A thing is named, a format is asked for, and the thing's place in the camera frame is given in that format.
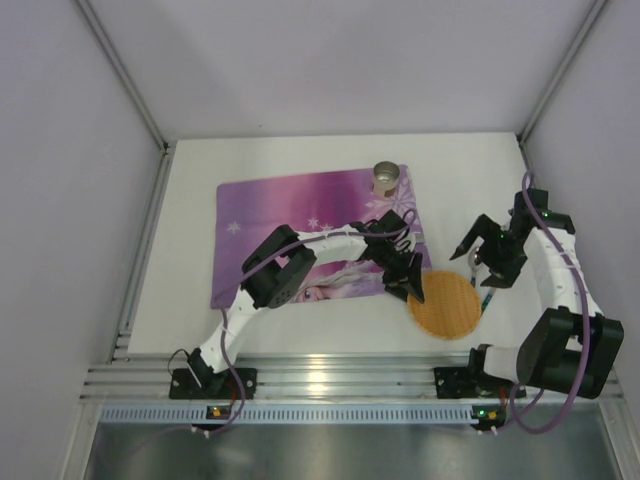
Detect metal spoon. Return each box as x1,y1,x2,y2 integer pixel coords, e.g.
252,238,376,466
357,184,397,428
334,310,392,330
467,246,482,287

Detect round orange woven plate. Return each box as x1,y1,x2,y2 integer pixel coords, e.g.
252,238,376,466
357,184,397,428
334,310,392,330
407,271,482,340

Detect beige metal cup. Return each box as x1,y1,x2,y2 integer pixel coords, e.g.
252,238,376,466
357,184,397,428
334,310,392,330
371,161,401,197

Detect purple printed cloth placemat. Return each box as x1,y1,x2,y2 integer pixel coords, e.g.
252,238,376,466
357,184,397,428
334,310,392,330
211,164,432,308

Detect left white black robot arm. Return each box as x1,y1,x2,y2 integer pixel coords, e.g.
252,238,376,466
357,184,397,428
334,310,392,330
187,210,425,392

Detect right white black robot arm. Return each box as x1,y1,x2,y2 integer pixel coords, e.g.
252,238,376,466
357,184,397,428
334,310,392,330
452,188,624,399

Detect metal fork teal handle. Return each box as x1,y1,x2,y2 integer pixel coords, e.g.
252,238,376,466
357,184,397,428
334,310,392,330
481,287,496,313

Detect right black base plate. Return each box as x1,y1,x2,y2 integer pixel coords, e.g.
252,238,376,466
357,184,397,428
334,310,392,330
433,366,514,399

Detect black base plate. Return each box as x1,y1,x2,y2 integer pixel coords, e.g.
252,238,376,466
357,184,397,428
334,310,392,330
433,366,514,399
168,368,257,400

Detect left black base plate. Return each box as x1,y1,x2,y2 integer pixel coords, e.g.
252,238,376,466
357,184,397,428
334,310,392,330
168,368,257,400

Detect aluminium mounting rail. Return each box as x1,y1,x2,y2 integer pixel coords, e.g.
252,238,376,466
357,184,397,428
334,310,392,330
79,349,624,404

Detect perforated grey cable duct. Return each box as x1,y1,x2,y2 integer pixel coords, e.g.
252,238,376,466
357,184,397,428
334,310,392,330
100,402,504,426

